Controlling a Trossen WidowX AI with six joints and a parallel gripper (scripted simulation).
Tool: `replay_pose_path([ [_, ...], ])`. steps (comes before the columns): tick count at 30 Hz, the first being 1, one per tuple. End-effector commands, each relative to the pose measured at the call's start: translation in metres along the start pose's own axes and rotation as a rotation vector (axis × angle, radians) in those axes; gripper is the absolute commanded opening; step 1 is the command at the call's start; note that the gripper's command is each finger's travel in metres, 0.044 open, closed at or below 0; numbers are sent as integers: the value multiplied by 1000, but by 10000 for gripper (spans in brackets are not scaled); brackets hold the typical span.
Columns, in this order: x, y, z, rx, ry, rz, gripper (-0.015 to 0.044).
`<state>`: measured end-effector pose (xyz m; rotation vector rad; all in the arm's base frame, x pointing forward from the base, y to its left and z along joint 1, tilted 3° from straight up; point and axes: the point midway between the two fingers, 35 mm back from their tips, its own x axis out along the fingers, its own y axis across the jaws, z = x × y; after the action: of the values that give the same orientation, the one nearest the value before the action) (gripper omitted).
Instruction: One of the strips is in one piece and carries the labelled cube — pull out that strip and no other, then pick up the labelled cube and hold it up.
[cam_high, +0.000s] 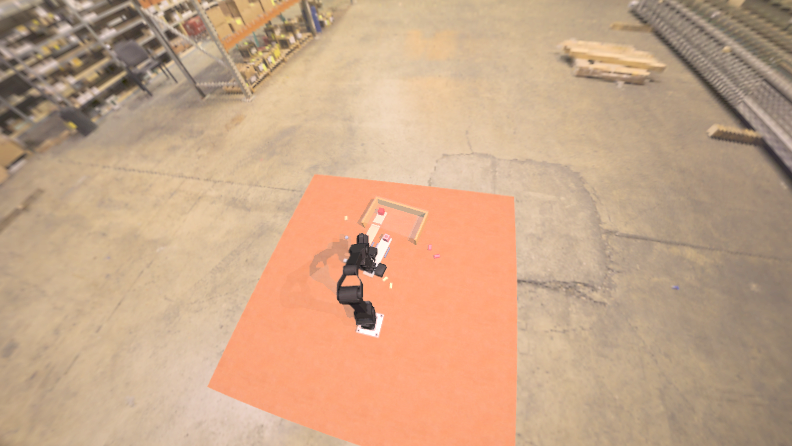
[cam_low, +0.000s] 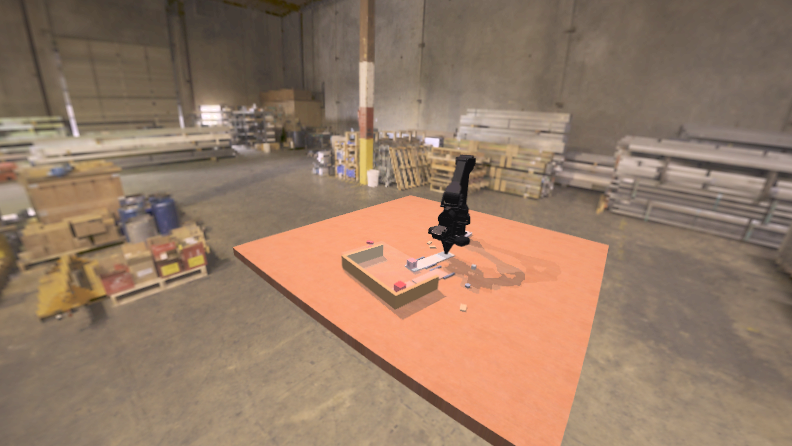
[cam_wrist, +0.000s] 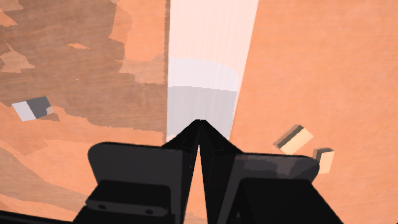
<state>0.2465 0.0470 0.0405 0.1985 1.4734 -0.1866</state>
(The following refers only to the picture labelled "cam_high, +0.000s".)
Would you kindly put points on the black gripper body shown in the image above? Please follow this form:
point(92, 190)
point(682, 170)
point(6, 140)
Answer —
point(378, 271)

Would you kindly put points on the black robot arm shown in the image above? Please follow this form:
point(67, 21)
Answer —
point(352, 294)

